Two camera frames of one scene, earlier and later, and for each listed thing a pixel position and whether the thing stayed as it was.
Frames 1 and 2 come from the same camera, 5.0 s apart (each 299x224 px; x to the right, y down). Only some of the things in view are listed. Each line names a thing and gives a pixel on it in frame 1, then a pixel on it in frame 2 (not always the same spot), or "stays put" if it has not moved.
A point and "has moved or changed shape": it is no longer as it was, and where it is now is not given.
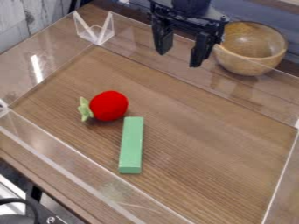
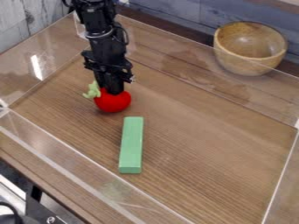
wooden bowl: [253, 48] stays put
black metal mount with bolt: [48, 217] stays put
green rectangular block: [132, 145] stays put
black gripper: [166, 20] → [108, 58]
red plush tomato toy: [108, 106] has moved or changed shape
